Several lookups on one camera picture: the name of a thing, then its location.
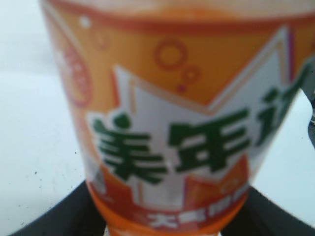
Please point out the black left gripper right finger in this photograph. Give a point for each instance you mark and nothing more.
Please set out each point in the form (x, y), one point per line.
(260, 217)

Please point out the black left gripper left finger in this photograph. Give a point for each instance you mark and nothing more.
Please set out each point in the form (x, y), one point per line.
(35, 213)

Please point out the orange soda bottle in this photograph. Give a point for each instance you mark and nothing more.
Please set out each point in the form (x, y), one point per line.
(175, 102)

